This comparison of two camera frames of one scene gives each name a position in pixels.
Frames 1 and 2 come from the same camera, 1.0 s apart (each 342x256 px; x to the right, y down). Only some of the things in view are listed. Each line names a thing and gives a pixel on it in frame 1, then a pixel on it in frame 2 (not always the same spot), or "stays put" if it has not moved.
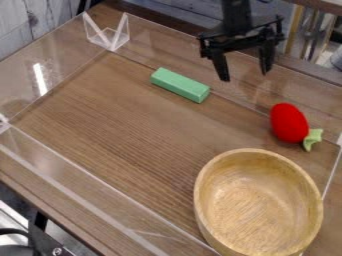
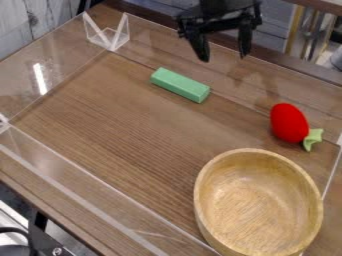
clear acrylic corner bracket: x=109 y=38 stays put
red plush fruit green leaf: x=290 y=125 stays put
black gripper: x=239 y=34 -> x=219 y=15
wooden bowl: x=256 y=204 stays put
